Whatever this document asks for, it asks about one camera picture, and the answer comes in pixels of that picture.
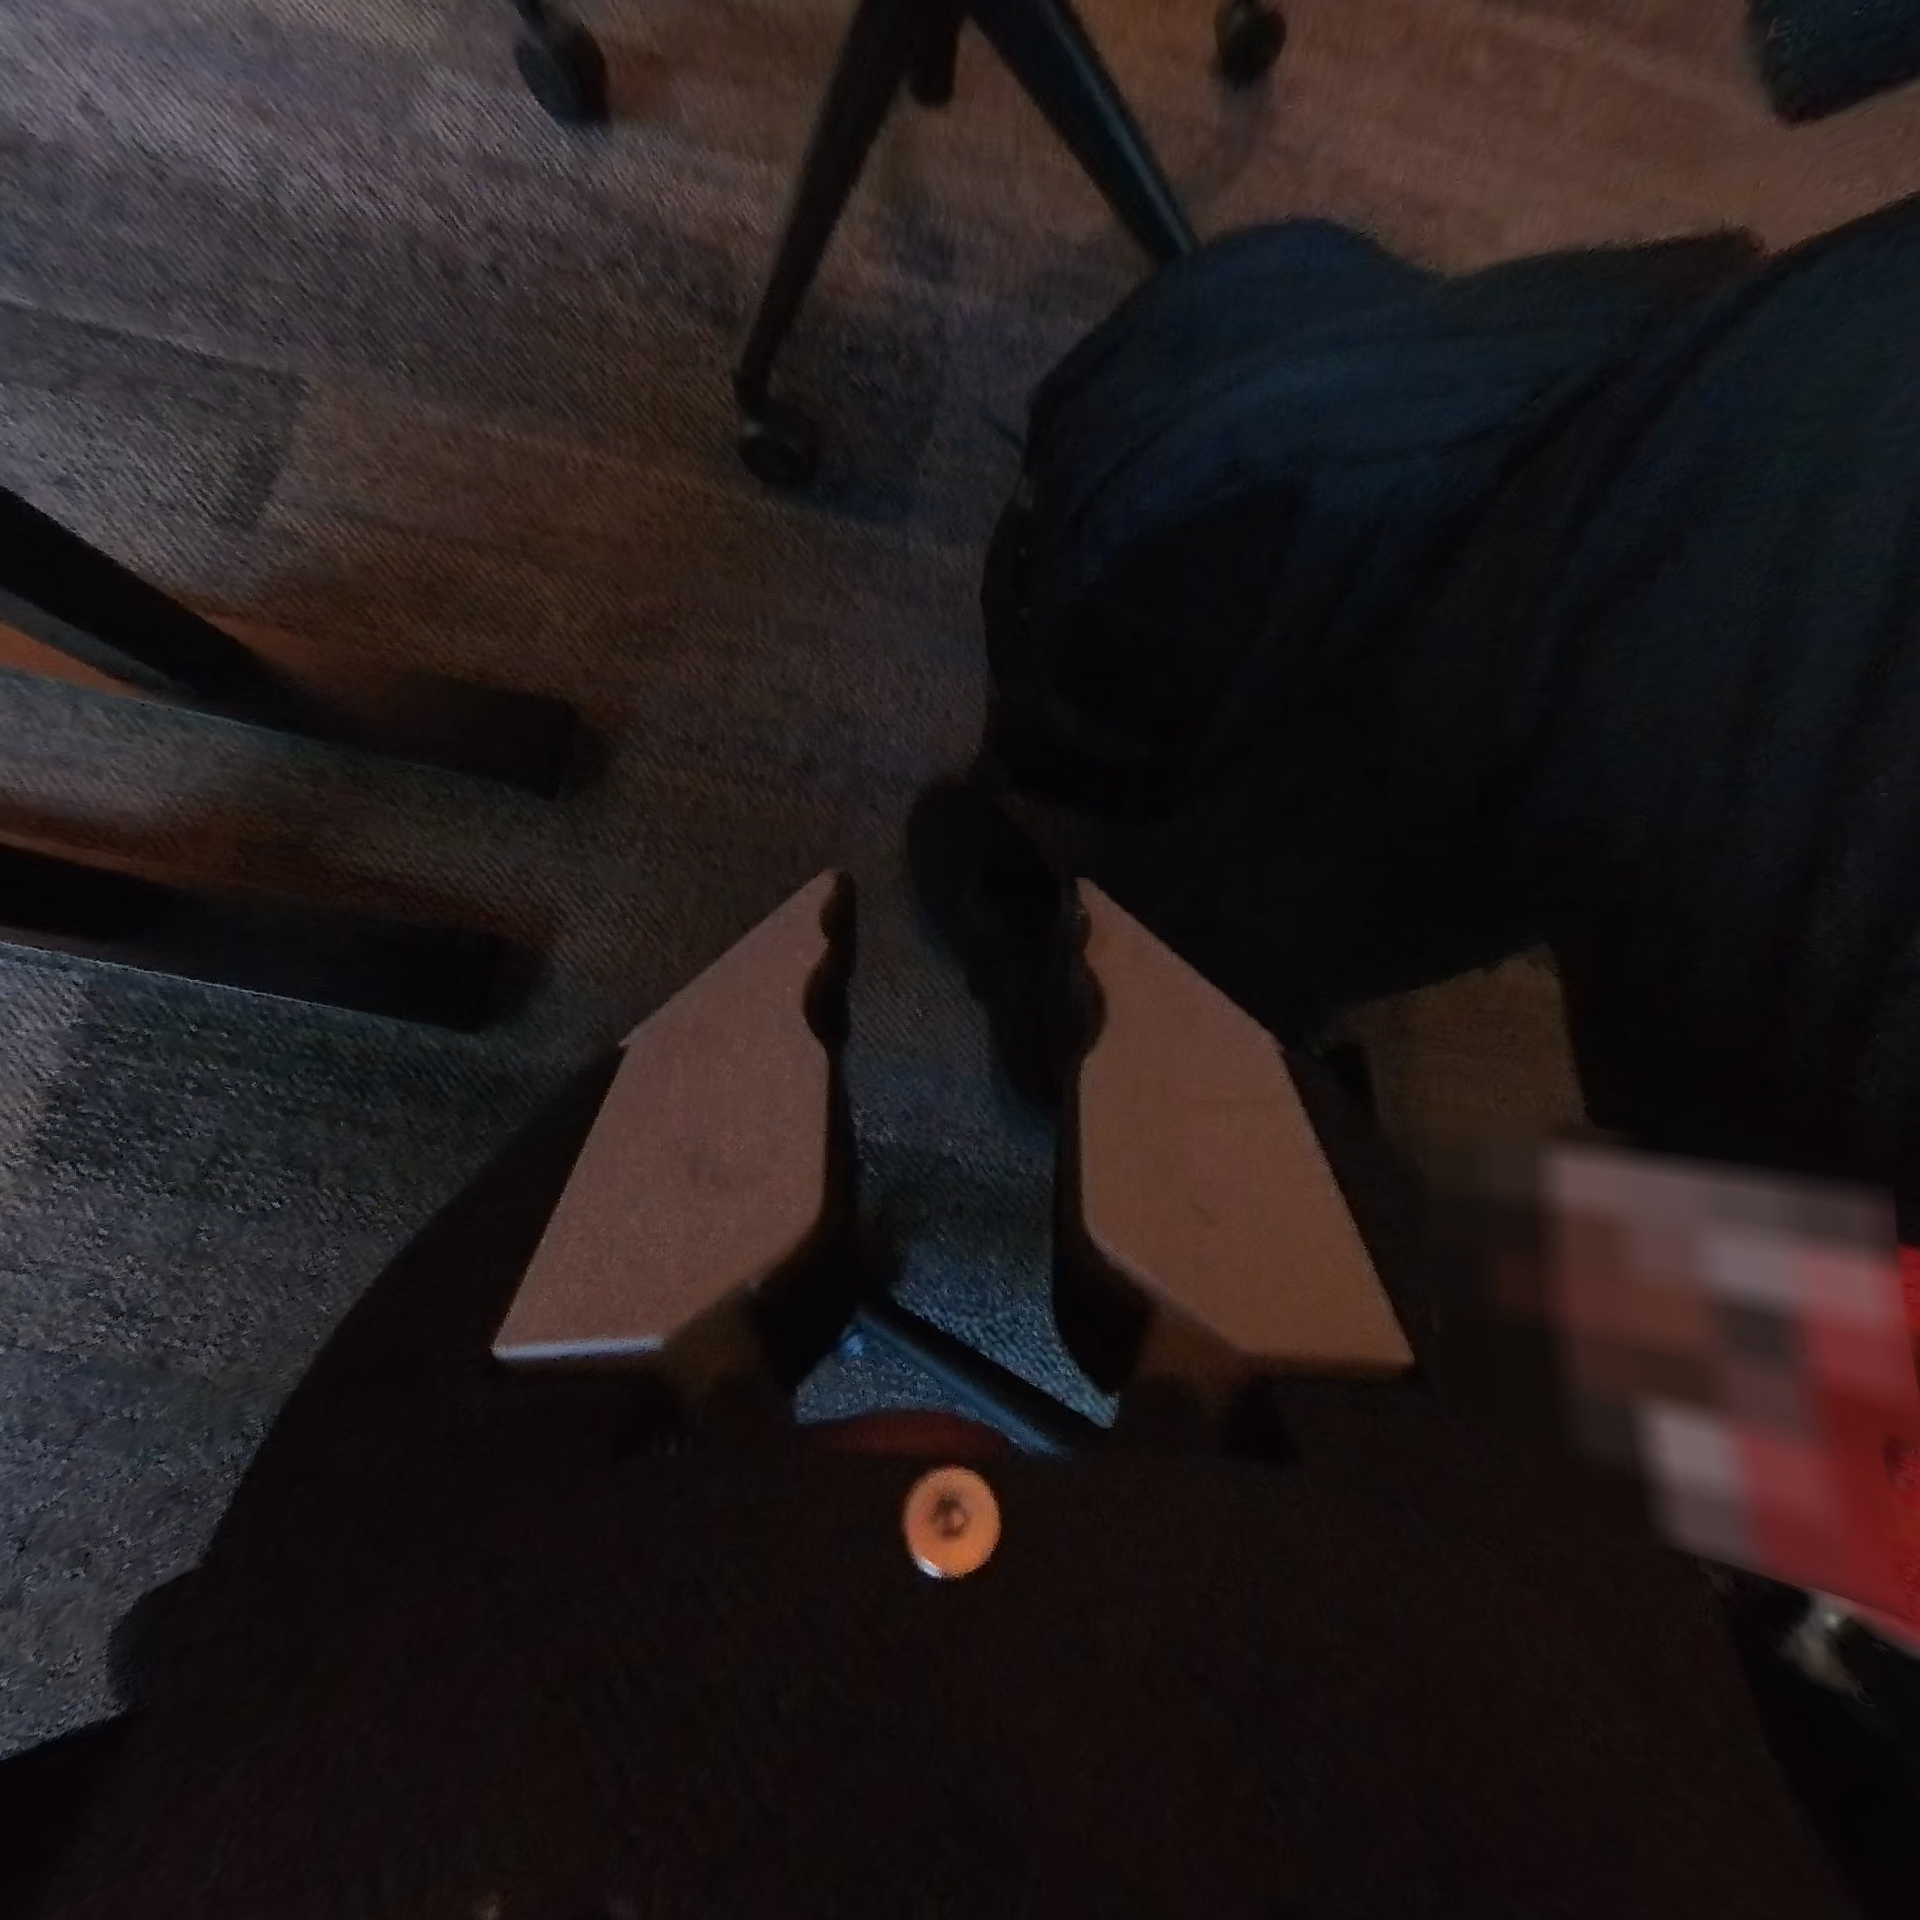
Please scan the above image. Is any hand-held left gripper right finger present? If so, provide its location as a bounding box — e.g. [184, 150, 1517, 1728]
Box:
[1052, 880, 1423, 1401]

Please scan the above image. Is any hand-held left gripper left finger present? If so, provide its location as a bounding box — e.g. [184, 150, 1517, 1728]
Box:
[490, 872, 866, 1376]

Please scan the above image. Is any person's dark clothed torso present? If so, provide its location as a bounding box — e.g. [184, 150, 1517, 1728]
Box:
[916, 197, 1920, 1203]

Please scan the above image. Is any red black ID badge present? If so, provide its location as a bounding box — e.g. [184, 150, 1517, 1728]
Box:
[1727, 1246, 1920, 1637]

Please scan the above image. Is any black office chair base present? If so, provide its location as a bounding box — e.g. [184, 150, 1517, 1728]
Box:
[513, 0, 1292, 489]

